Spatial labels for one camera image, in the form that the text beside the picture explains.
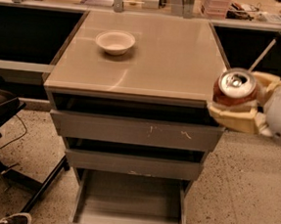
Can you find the grey drawer cabinet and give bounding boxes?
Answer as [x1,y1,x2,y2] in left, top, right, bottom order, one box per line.
[30,5,236,224]

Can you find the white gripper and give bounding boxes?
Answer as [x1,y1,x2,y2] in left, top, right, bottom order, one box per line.
[208,71,281,146]

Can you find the white paper bowl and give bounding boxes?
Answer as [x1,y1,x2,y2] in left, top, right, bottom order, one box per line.
[95,30,136,56]

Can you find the orange coke can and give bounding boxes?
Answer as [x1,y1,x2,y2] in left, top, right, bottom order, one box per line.
[212,68,258,107]

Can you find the top grey drawer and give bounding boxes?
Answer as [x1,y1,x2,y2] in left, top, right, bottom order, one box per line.
[50,110,223,152]

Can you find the open bottom grey drawer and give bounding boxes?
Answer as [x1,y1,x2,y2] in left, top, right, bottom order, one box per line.
[65,170,186,224]

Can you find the middle grey drawer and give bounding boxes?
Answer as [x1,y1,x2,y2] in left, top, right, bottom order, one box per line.
[66,149,203,181]

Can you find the black and white sneaker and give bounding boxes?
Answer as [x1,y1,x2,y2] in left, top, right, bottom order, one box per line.
[0,212,32,224]

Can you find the white dustpan with handle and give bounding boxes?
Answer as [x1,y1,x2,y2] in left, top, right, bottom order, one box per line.
[249,32,281,71]

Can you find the black floor cable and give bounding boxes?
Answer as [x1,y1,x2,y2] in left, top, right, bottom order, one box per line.
[0,112,30,153]

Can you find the pink stacked bins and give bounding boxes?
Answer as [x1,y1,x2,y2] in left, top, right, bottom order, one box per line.
[201,0,232,18]

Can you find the black chair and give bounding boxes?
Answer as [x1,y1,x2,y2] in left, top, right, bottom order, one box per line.
[0,75,78,221]

